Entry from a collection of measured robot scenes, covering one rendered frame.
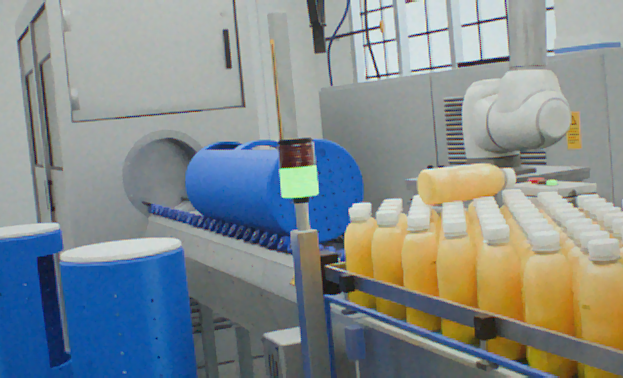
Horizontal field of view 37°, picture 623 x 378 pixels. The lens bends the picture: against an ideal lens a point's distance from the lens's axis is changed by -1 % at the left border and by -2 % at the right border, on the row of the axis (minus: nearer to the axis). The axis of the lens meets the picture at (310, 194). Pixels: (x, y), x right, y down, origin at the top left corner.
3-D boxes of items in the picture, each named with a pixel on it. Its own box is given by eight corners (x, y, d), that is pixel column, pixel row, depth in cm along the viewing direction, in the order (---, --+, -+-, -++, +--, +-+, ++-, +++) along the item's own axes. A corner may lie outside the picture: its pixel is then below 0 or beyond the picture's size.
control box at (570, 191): (543, 223, 215) (540, 179, 214) (599, 229, 196) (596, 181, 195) (507, 229, 211) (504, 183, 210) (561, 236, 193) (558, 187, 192)
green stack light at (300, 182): (310, 192, 166) (308, 165, 166) (324, 194, 160) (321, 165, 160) (276, 196, 164) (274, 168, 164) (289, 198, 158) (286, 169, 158)
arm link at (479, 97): (501, 153, 278) (495, 79, 276) (536, 153, 261) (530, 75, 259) (454, 158, 272) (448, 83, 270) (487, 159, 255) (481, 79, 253)
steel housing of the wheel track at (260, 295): (212, 276, 418) (204, 200, 415) (466, 390, 217) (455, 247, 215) (149, 285, 408) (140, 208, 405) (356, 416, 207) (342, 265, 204)
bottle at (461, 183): (438, 190, 179) (518, 180, 186) (424, 162, 183) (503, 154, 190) (426, 212, 184) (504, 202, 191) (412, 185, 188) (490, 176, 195)
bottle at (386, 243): (388, 322, 174) (380, 223, 172) (370, 316, 180) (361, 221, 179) (420, 315, 177) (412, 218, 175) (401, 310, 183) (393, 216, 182)
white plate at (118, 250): (198, 235, 224) (199, 240, 224) (95, 241, 231) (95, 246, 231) (151, 254, 197) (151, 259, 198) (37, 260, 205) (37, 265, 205)
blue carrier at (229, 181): (267, 212, 339) (254, 134, 336) (372, 231, 258) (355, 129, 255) (192, 229, 329) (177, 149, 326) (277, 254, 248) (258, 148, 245)
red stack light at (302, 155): (307, 164, 166) (305, 142, 166) (321, 165, 160) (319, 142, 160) (274, 168, 164) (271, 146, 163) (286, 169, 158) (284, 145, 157)
